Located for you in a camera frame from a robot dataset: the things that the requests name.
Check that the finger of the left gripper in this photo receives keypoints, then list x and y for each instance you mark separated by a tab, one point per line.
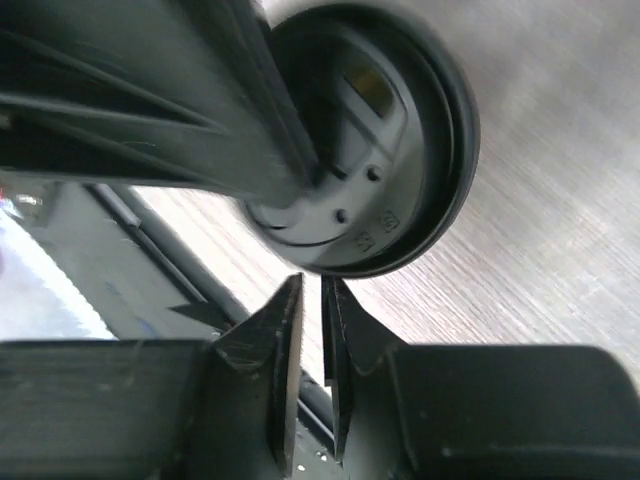
165	93

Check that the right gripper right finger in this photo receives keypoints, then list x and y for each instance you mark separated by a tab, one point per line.
355	344

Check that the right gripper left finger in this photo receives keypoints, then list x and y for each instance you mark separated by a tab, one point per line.
252	423

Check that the black plastic cup lid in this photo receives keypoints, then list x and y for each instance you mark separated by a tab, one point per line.
395	125

